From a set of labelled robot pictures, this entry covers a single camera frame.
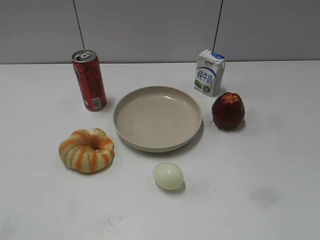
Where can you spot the white peeled egg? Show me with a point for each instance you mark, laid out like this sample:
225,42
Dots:
168,176

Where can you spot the beige round plate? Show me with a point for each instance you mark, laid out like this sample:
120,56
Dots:
157,119

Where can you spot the dark red apple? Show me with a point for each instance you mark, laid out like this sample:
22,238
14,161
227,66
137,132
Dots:
228,111

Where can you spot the white milk carton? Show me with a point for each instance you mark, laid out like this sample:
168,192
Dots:
209,72

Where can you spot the red soda can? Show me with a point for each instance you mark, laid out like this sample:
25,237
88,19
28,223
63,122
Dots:
88,73

